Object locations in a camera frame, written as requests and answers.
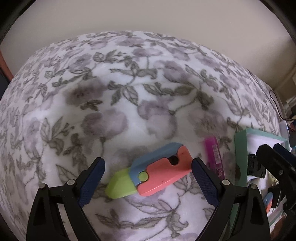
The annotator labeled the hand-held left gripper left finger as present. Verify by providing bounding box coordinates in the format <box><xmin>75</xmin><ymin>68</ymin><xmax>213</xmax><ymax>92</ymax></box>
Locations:
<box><xmin>26</xmin><ymin>157</ymin><xmax>105</xmax><ymax>241</ymax></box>

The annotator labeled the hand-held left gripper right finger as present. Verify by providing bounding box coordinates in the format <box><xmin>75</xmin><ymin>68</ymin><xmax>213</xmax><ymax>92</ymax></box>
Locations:
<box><xmin>191</xmin><ymin>158</ymin><xmax>270</xmax><ymax>241</ymax></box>

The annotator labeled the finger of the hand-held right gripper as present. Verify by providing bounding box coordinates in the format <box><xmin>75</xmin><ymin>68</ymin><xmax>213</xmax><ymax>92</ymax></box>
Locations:
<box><xmin>257</xmin><ymin>144</ymin><xmax>296</xmax><ymax>193</ymax></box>
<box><xmin>273</xmin><ymin>143</ymin><xmax>296</xmax><ymax>164</ymax></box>

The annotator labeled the orange small box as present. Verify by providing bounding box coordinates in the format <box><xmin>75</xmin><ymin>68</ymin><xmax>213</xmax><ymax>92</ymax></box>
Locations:
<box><xmin>264</xmin><ymin>192</ymin><xmax>274</xmax><ymax>214</ymax></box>

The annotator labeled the black toy car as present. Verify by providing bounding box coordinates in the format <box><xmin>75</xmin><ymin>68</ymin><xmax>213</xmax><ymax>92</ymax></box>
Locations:
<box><xmin>247</xmin><ymin>153</ymin><xmax>265</xmax><ymax>179</ymax></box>

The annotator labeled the purple lip balm tube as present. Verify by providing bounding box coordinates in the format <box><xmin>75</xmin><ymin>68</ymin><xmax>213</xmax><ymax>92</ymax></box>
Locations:
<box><xmin>204</xmin><ymin>137</ymin><xmax>225</xmax><ymax>180</ymax></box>

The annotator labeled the teal white shallow box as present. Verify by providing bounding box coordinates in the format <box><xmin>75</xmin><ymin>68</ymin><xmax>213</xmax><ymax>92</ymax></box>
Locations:
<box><xmin>231</xmin><ymin>128</ymin><xmax>289</xmax><ymax>234</ymax></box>

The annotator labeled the pink blue green toy knife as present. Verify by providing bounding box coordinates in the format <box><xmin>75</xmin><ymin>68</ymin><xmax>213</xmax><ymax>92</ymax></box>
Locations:
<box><xmin>105</xmin><ymin>142</ymin><xmax>193</xmax><ymax>199</ymax></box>

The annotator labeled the cream nightstand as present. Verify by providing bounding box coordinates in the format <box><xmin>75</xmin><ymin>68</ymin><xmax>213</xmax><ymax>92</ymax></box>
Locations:
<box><xmin>275</xmin><ymin>70</ymin><xmax>296</xmax><ymax>109</ymax></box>

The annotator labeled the floral grey white blanket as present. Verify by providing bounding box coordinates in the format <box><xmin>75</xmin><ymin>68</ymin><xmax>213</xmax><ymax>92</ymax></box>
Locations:
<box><xmin>0</xmin><ymin>31</ymin><xmax>287</xmax><ymax>241</ymax></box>

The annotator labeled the orange board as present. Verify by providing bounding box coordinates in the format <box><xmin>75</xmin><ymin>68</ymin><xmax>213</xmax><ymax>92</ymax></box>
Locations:
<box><xmin>0</xmin><ymin>50</ymin><xmax>13</xmax><ymax>80</ymax></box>

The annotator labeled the black cable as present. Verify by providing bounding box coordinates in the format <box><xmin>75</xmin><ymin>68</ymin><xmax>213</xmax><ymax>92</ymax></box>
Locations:
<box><xmin>269</xmin><ymin>89</ymin><xmax>296</xmax><ymax>121</ymax></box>

